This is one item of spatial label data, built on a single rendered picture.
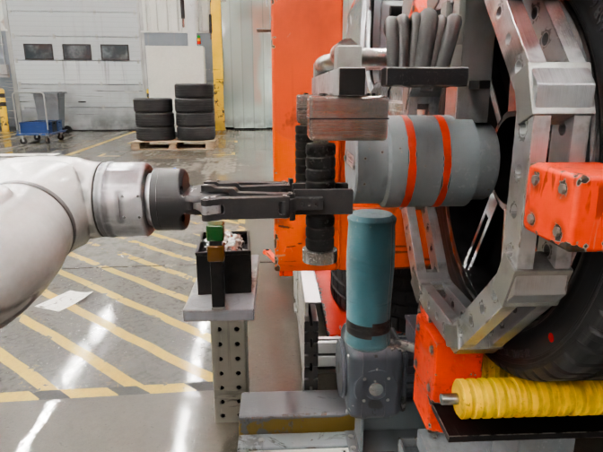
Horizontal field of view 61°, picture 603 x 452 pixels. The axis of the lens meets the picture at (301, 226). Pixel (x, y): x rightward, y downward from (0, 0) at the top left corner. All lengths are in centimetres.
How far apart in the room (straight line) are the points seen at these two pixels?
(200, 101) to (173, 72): 286
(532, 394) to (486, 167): 34
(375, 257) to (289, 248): 38
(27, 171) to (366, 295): 59
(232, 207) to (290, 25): 71
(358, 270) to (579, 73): 50
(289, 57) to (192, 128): 787
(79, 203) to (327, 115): 29
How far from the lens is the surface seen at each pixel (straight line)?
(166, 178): 61
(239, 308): 126
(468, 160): 77
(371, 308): 96
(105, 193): 61
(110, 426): 171
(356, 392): 120
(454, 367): 88
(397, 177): 74
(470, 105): 81
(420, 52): 60
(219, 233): 119
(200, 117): 905
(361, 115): 59
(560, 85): 58
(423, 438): 123
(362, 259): 92
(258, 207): 57
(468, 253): 102
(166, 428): 166
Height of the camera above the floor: 95
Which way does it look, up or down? 15 degrees down
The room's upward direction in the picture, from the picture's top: straight up
